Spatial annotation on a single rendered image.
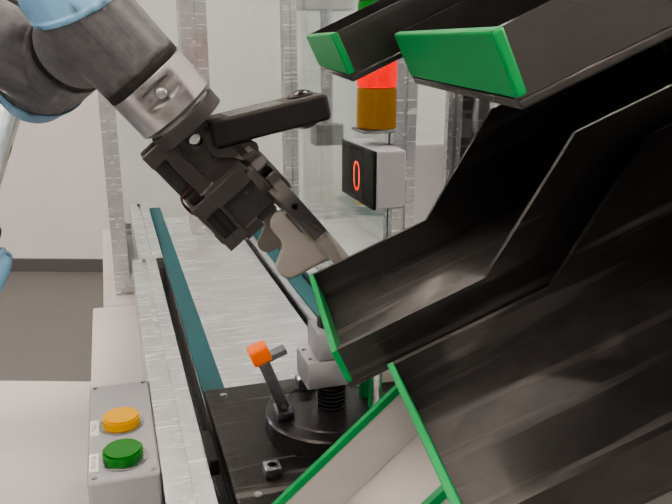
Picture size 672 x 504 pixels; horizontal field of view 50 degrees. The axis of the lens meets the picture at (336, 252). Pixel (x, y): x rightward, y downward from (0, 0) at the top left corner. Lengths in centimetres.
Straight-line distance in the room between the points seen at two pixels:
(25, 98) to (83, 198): 387
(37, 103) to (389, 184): 40
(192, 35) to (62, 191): 298
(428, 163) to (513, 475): 161
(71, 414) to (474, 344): 81
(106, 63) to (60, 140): 394
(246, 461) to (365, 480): 20
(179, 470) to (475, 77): 58
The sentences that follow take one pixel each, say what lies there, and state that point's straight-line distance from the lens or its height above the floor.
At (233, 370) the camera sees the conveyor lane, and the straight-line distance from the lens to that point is 105.
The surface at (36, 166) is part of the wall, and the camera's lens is 465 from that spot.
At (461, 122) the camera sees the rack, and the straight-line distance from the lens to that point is 51.
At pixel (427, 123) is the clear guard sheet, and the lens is 220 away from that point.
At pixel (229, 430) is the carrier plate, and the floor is 97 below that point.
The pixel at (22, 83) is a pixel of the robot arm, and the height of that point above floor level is 133.
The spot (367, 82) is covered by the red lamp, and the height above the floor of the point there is 132.
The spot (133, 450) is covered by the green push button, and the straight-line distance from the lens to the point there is 78.
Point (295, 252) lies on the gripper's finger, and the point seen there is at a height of 118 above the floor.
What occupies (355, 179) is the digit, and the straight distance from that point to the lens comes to 92.
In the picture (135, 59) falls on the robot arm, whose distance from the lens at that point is 62.
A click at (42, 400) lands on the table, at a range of 116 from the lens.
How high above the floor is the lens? 137
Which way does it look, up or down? 16 degrees down
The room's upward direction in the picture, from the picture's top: straight up
